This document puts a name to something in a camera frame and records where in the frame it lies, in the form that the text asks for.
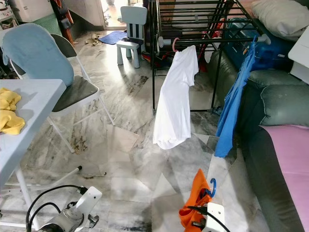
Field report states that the orange shirt round logo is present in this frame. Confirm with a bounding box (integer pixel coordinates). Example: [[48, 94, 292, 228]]
[[179, 168, 213, 232]]

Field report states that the blue plastic hanger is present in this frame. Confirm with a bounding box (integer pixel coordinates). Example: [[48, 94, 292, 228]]
[[205, 177, 218, 199]]

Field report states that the yellow shirt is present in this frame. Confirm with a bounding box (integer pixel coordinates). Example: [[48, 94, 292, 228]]
[[0, 87, 26, 136]]

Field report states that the pink hanger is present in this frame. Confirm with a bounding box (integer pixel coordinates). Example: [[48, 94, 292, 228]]
[[171, 37, 181, 52]]

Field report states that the white table leg black cap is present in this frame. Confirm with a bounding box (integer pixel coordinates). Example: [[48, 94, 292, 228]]
[[39, 166, 83, 190]]

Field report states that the pink foam mat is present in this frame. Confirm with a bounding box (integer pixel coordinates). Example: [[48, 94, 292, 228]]
[[261, 124, 309, 218]]

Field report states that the blue shirt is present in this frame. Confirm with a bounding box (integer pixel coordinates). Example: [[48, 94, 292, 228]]
[[214, 36, 257, 159]]

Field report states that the white shirt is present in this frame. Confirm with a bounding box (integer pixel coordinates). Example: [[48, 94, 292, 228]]
[[152, 45, 199, 150]]

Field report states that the white folding chair grey seat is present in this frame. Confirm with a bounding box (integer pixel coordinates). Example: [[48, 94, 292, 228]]
[[2, 33, 116, 154]]

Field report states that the black clothes rack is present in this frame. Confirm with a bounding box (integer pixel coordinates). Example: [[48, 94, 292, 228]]
[[149, 0, 271, 113]]

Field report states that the grey green sofa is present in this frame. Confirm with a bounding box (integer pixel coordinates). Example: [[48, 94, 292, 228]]
[[205, 51, 309, 232]]

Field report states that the blue towel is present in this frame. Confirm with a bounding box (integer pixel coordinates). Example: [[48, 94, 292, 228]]
[[1, 23, 75, 87]]

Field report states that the blue floor mat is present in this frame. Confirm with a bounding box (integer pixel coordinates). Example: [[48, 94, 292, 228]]
[[98, 30, 128, 45]]

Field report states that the blue crate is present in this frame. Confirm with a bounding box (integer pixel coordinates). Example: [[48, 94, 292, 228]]
[[222, 18, 293, 73]]

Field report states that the pale blue plastic child chair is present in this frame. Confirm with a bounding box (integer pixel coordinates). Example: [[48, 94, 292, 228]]
[[116, 6, 148, 69]]

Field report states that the beige pillow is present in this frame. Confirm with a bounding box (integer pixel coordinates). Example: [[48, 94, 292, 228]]
[[251, 0, 309, 42]]

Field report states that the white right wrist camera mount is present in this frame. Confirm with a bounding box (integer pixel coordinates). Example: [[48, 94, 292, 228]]
[[203, 202, 226, 232]]

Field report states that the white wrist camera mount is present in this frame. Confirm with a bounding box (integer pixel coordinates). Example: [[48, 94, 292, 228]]
[[76, 186, 103, 228], [203, 202, 226, 232]]

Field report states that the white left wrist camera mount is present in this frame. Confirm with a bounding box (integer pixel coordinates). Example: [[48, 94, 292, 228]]
[[76, 186, 103, 228]]

